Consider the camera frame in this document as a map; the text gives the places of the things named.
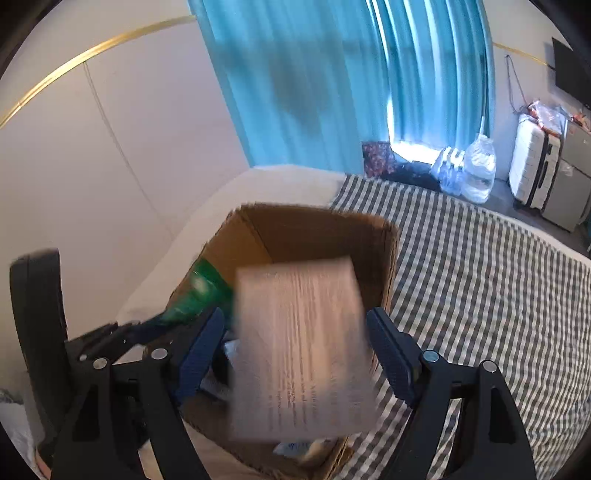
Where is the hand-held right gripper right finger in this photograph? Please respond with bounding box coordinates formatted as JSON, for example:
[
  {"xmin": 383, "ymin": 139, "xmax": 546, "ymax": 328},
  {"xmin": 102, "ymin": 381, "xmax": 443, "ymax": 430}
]
[{"xmin": 366, "ymin": 307, "xmax": 539, "ymax": 480}]

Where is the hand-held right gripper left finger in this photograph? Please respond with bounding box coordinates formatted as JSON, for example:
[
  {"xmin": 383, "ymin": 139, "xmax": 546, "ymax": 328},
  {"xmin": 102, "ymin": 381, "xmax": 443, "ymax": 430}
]
[{"xmin": 51, "ymin": 307, "xmax": 226, "ymax": 480}]

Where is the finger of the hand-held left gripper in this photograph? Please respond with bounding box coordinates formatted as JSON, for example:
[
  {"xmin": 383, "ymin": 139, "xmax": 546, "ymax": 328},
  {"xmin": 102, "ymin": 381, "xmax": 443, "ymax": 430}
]
[{"xmin": 65, "ymin": 314, "xmax": 185, "ymax": 365}]

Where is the green and white packet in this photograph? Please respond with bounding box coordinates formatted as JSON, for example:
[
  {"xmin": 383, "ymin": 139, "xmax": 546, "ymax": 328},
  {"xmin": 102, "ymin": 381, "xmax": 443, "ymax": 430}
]
[{"xmin": 166, "ymin": 258, "xmax": 232, "ymax": 326}]

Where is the brown cardboard box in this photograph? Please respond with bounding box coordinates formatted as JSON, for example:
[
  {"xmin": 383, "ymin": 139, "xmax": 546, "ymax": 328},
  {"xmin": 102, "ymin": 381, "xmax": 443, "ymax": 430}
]
[{"xmin": 164, "ymin": 202, "xmax": 400, "ymax": 480}]

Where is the pack of water bottles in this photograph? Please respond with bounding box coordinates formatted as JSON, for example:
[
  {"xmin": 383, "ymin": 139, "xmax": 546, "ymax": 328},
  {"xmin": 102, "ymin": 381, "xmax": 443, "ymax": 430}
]
[{"xmin": 431, "ymin": 145, "xmax": 467, "ymax": 195}]

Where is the dark floral bag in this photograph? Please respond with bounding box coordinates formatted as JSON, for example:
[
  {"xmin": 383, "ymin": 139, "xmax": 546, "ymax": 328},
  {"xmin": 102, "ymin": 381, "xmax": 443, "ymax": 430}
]
[{"xmin": 361, "ymin": 141, "xmax": 398, "ymax": 178}]

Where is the large clear water jug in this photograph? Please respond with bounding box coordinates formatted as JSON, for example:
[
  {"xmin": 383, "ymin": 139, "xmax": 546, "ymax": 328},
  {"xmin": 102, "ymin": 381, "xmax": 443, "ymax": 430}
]
[{"xmin": 461, "ymin": 134, "xmax": 497, "ymax": 204}]

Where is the white suitcase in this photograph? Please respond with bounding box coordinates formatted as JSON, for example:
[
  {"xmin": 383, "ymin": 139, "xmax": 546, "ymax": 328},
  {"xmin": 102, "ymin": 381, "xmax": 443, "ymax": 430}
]
[{"xmin": 508, "ymin": 113, "xmax": 564, "ymax": 210}]

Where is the grey mini fridge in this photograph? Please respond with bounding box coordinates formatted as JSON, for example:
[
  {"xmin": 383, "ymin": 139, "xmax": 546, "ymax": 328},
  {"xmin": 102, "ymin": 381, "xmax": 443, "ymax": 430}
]
[{"xmin": 540, "ymin": 122, "xmax": 591, "ymax": 232}]

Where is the blue curtain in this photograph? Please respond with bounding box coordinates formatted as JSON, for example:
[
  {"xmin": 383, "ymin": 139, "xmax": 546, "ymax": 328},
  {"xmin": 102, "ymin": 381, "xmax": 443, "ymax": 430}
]
[{"xmin": 187, "ymin": 0, "xmax": 495, "ymax": 178}]

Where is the clear plastic bag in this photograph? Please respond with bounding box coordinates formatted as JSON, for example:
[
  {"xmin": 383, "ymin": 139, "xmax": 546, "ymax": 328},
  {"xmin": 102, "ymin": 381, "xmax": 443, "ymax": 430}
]
[{"xmin": 529, "ymin": 99, "xmax": 568, "ymax": 134}]

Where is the hanging cable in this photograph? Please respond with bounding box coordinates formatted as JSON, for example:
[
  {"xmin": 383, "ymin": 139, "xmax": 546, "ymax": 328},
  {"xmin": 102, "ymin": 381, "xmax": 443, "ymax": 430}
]
[{"xmin": 505, "ymin": 54, "xmax": 532, "ymax": 114}]

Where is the black wall television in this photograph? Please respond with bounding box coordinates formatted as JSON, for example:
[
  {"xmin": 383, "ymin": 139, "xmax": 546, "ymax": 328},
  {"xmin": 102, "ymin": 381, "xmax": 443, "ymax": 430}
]
[{"xmin": 551, "ymin": 37, "xmax": 591, "ymax": 112}]

